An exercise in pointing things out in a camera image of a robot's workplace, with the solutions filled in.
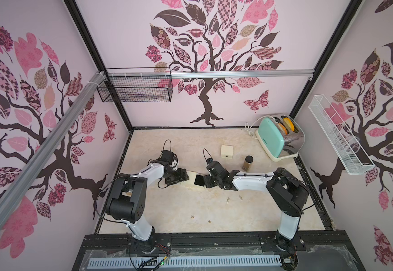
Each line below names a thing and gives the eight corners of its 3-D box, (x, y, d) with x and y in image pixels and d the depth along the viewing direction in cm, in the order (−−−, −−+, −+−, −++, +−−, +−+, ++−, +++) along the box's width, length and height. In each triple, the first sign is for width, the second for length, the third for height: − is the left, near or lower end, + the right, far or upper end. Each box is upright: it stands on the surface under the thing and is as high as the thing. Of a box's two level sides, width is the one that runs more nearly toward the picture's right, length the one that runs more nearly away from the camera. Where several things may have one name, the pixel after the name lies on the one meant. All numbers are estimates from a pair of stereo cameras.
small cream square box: (220, 158, 105) (220, 155, 103) (219, 147, 111) (219, 144, 109) (233, 158, 105) (234, 155, 103) (232, 147, 111) (232, 144, 109)
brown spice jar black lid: (243, 170, 99) (246, 161, 92) (241, 164, 103) (244, 154, 95) (250, 170, 99) (254, 161, 92) (249, 164, 102) (252, 154, 95)
